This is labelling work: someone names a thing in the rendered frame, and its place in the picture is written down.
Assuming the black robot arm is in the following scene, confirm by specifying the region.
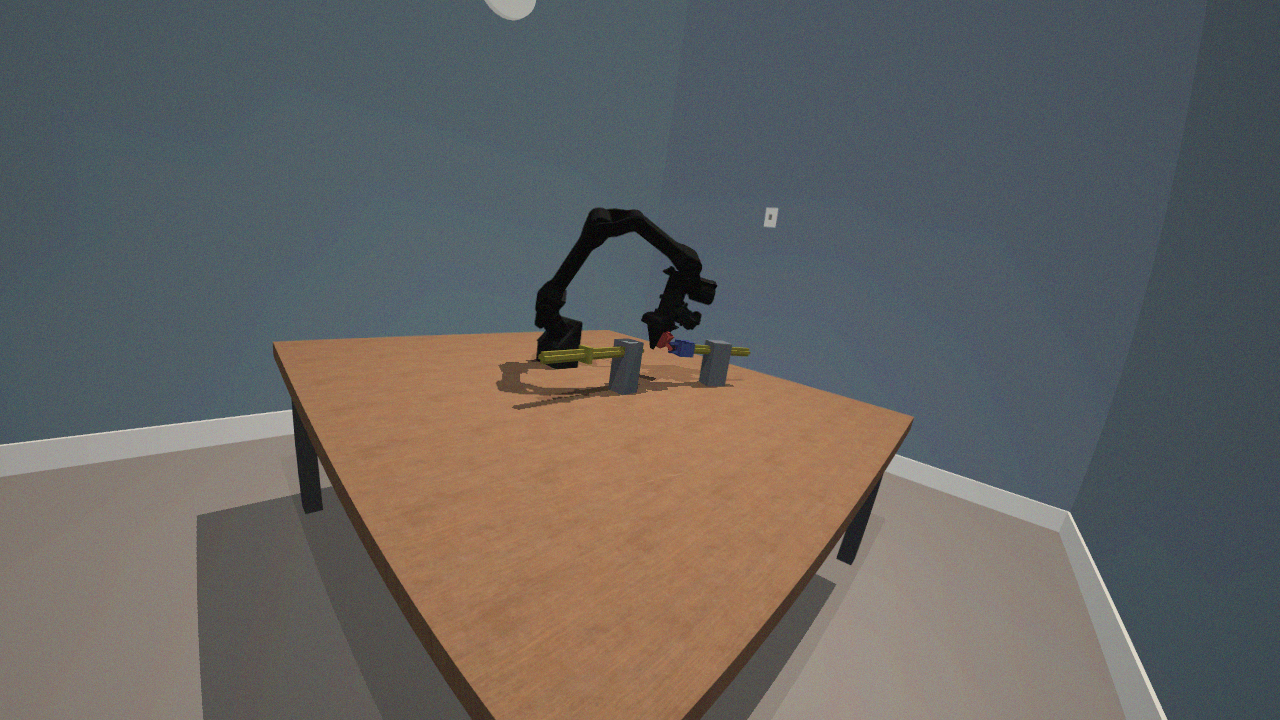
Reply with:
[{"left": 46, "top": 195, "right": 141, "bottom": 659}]
[{"left": 535, "top": 208, "right": 717, "bottom": 342}]

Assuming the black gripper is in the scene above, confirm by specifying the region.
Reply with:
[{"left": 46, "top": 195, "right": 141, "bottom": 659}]
[{"left": 641, "top": 291, "right": 685, "bottom": 348}]

